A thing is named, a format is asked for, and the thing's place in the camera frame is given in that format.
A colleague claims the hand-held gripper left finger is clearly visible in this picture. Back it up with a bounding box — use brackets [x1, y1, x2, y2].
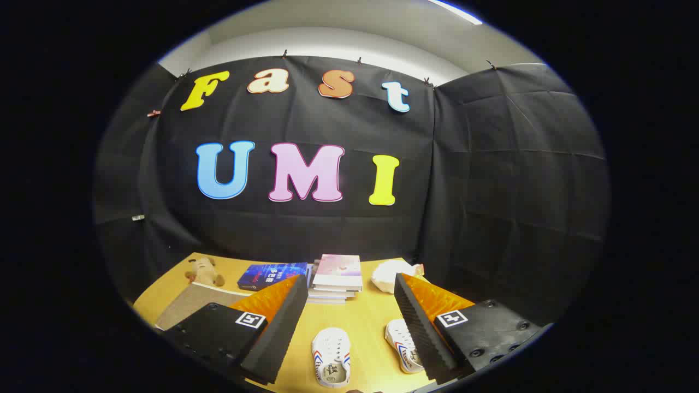
[163, 275, 309, 385]

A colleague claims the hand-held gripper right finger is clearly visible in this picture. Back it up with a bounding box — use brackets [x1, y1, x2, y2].
[394, 273, 542, 385]

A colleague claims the white canvas shoe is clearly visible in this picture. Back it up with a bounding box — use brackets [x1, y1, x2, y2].
[385, 318, 424, 375]
[312, 327, 351, 389]

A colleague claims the brown fabric storage box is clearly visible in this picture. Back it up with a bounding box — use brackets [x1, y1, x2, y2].
[156, 281, 253, 331]

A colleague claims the dark blue book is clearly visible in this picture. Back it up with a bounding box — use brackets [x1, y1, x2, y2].
[238, 263, 310, 291]

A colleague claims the white plush toy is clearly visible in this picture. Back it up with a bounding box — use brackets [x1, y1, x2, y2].
[371, 260, 424, 294]

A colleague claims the pink cover book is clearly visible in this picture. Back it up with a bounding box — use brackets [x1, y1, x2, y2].
[312, 254, 363, 292]

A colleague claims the beige plush dog toy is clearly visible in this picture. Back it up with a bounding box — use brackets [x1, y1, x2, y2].
[185, 257, 225, 288]

